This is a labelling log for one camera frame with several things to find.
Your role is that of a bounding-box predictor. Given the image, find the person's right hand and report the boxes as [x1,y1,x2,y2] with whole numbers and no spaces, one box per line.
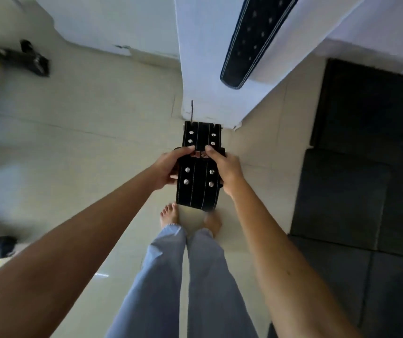
[204,145,244,198]

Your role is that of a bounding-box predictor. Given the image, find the person's left hand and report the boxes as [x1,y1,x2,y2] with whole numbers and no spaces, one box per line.
[151,146,196,191]

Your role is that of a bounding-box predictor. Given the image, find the person's right forearm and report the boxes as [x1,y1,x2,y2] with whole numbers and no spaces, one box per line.
[228,172,364,338]

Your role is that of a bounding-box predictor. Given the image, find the person's left forearm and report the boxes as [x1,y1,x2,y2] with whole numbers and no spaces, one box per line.
[0,167,160,338]

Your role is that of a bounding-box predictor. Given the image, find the person's left foot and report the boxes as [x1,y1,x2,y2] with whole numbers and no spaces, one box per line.
[160,203,180,229]

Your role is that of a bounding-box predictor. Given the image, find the person's foot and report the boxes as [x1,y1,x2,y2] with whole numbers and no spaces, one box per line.
[203,211,223,238]
[160,203,180,229]

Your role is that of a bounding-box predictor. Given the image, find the person's right foot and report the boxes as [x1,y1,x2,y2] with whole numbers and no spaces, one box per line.
[203,211,223,238]

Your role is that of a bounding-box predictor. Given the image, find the black stitched hanging belt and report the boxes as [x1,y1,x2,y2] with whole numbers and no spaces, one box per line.
[220,0,301,90]

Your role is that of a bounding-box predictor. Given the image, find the light blue jeans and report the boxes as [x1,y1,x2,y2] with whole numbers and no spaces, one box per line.
[106,223,259,338]

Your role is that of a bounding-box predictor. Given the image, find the black foam floor mat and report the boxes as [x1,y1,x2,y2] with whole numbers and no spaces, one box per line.
[268,58,403,338]

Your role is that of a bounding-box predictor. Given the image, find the black dumbbell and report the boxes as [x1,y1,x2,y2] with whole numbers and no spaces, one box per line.
[0,39,51,78]

